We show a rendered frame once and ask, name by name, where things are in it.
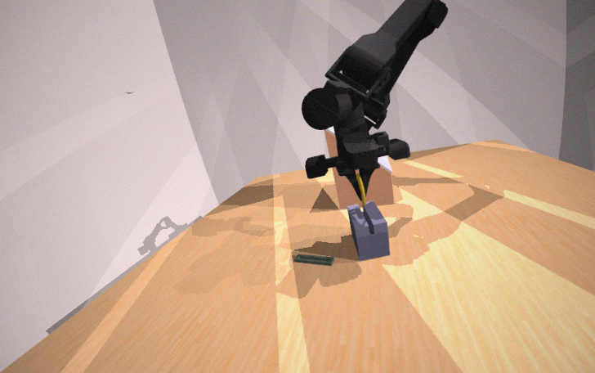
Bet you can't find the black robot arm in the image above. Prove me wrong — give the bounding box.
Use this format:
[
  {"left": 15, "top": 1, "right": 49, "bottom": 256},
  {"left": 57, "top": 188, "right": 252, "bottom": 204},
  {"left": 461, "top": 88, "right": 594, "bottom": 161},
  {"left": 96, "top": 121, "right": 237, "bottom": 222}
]
[{"left": 302, "top": 0, "right": 448, "bottom": 170}]

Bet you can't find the gold coin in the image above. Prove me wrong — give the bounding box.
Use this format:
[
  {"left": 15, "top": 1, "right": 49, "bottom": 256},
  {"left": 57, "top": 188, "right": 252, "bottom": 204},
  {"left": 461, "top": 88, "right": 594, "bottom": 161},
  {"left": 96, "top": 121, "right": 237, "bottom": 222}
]
[{"left": 356, "top": 173, "right": 365, "bottom": 206}]

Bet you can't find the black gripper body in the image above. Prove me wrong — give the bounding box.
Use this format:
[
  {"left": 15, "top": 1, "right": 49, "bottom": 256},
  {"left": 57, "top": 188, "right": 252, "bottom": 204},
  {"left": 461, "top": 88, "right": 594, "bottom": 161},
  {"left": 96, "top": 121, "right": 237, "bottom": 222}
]
[{"left": 305, "top": 116, "right": 410, "bottom": 179}]

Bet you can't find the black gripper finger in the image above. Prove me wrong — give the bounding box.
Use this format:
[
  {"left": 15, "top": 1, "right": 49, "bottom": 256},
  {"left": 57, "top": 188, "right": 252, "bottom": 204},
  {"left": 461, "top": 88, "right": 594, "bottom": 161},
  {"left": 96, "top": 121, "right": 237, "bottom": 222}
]
[
  {"left": 337, "top": 169, "right": 362, "bottom": 201},
  {"left": 359, "top": 164, "right": 380, "bottom": 196}
]

